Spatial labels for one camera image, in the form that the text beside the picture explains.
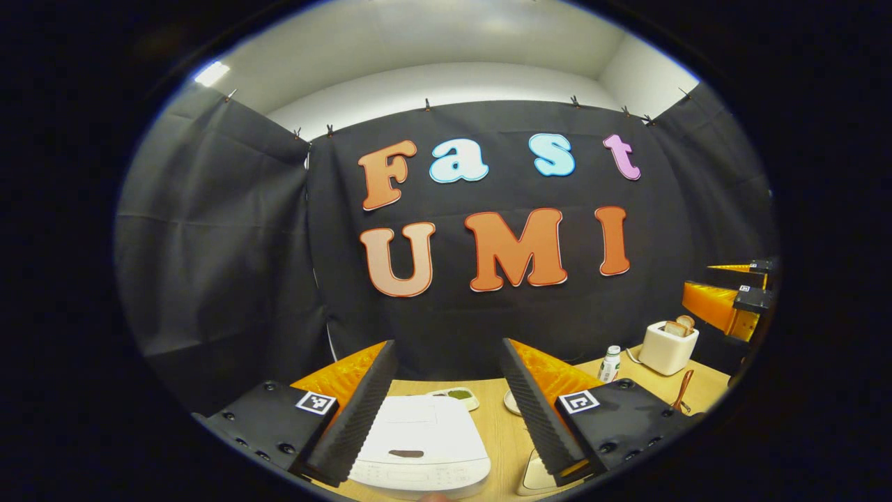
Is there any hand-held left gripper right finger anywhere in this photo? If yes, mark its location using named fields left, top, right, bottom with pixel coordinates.
left=499, top=338, right=705, bottom=487

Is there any ceiling light strip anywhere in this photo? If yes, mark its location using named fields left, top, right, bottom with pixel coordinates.
left=194, top=61, right=231, bottom=87

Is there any black backdrop cloth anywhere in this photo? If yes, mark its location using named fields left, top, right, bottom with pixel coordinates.
left=114, top=84, right=778, bottom=412

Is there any brown wooden spoon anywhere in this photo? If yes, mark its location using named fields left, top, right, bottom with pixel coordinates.
left=670, top=370, right=695, bottom=413

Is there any white drink bottle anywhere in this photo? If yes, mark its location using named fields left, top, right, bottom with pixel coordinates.
left=598, top=345, right=622, bottom=383

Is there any white rice cooker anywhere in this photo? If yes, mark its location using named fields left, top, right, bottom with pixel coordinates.
left=348, top=395, right=492, bottom=500

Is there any clear glass tray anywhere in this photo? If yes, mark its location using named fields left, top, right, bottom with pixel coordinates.
left=516, top=448, right=586, bottom=497

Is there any white toaster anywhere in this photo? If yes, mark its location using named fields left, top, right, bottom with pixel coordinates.
left=638, top=321, right=700, bottom=377

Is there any white condiment dish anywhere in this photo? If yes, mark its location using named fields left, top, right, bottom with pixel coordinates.
left=426, top=387, right=480, bottom=412

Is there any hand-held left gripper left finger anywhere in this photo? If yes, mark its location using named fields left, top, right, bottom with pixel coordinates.
left=192, top=340, right=399, bottom=487

